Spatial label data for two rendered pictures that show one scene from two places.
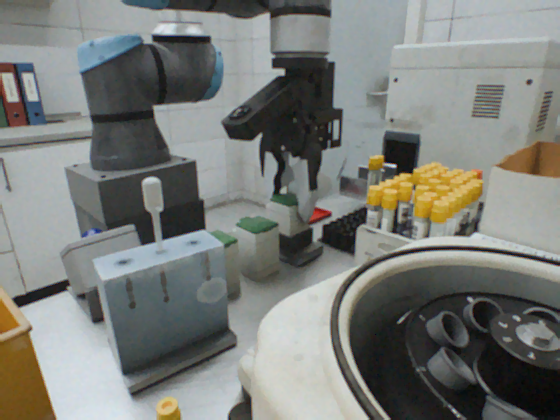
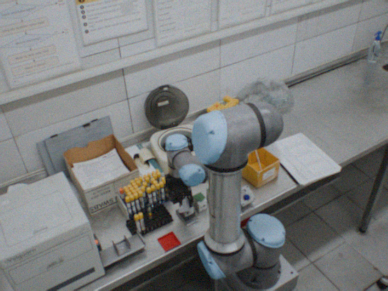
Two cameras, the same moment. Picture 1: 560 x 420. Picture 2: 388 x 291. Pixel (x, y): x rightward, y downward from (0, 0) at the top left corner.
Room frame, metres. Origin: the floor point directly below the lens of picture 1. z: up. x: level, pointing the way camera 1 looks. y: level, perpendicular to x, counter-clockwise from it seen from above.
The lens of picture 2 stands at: (1.49, 0.32, 2.12)
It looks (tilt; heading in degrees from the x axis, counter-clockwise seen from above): 38 degrees down; 195
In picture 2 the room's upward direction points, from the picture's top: 2 degrees counter-clockwise
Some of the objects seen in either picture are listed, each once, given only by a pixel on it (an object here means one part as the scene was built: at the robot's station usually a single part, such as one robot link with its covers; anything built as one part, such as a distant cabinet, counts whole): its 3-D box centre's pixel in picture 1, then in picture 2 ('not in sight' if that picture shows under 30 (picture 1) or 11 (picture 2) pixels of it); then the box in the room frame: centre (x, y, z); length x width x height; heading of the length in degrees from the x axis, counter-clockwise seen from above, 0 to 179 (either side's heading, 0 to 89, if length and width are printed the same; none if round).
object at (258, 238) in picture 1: (255, 246); (199, 202); (0.41, 0.03, 0.91); 0.05 x 0.04 x 0.07; 45
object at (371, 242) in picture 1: (428, 237); (144, 197); (0.43, -0.20, 0.91); 0.20 x 0.10 x 0.07; 135
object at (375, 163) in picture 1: (375, 200); (148, 213); (0.53, -0.15, 0.93); 0.17 x 0.09 x 0.11; 135
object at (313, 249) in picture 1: (287, 238); (187, 213); (0.47, -0.01, 0.89); 0.09 x 0.05 x 0.04; 46
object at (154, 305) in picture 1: (167, 301); not in sight; (0.27, 0.10, 0.92); 0.10 x 0.07 x 0.10; 127
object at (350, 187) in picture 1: (382, 175); (116, 250); (0.71, -0.21, 0.92); 0.21 x 0.07 x 0.05; 135
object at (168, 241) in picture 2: (305, 213); (168, 241); (0.60, -0.05, 0.88); 0.07 x 0.07 x 0.01; 45
